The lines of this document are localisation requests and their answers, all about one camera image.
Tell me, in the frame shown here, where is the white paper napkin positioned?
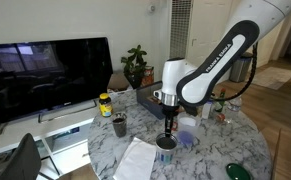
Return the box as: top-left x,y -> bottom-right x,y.
112,136 -> 158,180

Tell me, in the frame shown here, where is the white door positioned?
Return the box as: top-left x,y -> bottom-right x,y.
184,0 -> 234,73

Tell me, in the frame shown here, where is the blue cardboard box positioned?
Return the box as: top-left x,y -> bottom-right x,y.
135,80 -> 166,121

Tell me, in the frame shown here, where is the green Tabasco sauce bottle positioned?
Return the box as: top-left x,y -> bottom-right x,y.
214,87 -> 227,113

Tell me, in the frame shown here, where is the small glass spice bottle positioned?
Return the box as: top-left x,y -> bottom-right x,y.
214,112 -> 227,123

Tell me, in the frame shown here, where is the green potted plant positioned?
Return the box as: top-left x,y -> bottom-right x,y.
120,44 -> 150,90

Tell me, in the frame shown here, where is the orange printed carton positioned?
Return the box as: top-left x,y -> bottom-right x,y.
141,65 -> 156,87

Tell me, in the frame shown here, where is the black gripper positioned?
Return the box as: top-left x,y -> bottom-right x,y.
163,104 -> 181,139

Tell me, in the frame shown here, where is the white wall thermostat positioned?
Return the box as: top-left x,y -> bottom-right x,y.
146,3 -> 156,14

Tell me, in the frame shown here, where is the stainless steel trash can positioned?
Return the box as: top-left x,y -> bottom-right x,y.
230,51 -> 254,84

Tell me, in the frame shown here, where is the black flat screen TV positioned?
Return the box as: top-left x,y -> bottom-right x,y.
0,36 -> 115,125

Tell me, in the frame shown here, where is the black chair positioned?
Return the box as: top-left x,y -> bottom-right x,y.
0,132 -> 43,180

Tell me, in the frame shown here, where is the white wall heater grille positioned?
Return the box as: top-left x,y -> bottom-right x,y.
167,0 -> 194,62

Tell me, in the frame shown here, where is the open brown cardboard box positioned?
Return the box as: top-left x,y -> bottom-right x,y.
107,72 -> 132,93

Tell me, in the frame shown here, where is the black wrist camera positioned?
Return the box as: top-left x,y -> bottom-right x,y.
181,104 -> 200,118

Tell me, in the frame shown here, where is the clear plastic water bottle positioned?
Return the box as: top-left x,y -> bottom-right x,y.
225,95 -> 244,124

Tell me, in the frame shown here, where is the dark glass cup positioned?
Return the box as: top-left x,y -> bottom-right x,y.
111,112 -> 129,139

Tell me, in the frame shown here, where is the green round lid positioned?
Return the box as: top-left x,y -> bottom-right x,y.
225,162 -> 253,180

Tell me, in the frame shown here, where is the white bottle blue cap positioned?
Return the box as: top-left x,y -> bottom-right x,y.
201,100 -> 215,120

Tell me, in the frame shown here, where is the white TV stand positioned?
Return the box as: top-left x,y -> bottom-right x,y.
0,99 -> 103,180

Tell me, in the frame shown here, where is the beige floor rug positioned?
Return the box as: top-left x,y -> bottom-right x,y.
251,66 -> 291,91

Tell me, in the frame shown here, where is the yellow lid vitamin bottle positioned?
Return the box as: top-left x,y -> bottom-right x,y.
98,92 -> 114,118

